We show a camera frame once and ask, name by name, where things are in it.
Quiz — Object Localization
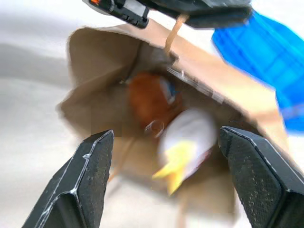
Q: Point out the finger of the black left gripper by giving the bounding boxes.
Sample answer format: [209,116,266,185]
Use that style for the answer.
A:
[150,0,250,18]
[184,6,253,29]

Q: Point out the brown paper bag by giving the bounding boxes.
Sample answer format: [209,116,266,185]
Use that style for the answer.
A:
[56,13,295,228]

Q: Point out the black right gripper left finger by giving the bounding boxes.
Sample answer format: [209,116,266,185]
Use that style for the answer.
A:
[22,129,115,228]

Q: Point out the blue plastic basket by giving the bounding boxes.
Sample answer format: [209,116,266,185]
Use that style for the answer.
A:
[210,9,304,132]

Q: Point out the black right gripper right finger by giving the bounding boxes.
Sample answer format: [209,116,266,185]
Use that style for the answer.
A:
[219,126,304,228]

